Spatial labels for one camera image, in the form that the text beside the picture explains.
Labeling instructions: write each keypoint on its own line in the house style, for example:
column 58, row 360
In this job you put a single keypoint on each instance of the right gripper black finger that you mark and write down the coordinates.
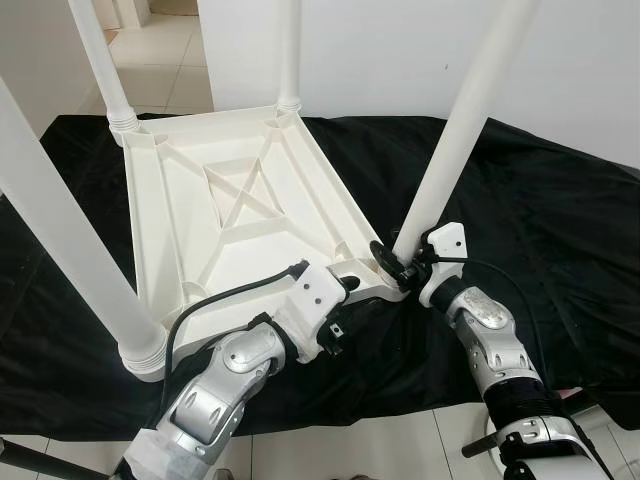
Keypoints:
column 388, row 260

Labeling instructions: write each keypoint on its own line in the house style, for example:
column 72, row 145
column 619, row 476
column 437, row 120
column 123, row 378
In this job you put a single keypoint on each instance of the white plastic table leg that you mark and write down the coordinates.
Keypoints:
column 289, row 50
column 100, row 70
column 460, row 130
column 70, row 240

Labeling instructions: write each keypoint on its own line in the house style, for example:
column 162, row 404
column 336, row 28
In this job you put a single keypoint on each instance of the white plastic table top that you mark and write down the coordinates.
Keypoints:
column 200, row 230

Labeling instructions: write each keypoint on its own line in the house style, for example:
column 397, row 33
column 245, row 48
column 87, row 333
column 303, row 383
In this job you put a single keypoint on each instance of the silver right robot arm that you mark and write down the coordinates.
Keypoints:
column 490, row 340

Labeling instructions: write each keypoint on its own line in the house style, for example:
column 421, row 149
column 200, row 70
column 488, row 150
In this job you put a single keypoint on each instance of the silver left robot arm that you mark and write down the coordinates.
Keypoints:
column 225, row 380

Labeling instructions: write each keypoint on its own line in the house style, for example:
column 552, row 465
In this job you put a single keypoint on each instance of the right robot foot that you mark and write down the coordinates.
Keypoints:
column 348, row 477

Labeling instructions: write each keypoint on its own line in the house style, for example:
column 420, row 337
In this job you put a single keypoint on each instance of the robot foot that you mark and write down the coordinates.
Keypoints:
column 348, row 477
column 222, row 475

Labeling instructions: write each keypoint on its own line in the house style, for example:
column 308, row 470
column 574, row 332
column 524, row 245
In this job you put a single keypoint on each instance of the black table cloth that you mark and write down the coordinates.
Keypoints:
column 560, row 250

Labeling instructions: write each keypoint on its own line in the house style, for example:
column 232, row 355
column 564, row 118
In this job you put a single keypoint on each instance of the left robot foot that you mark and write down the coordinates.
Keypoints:
column 222, row 475

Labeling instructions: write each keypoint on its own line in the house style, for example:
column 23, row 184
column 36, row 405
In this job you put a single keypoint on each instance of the pink cushion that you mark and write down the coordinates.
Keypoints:
column 568, row 390

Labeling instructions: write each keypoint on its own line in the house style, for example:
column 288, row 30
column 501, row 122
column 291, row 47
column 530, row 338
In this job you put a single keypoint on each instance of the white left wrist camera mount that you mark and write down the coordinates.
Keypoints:
column 315, row 295

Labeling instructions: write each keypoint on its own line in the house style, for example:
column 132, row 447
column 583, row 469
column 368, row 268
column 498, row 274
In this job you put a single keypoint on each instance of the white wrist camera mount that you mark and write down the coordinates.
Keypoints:
column 448, row 240
column 315, row 295

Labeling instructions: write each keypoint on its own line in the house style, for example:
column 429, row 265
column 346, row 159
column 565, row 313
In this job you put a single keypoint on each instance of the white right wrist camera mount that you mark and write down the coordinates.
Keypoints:
column 448, row 240

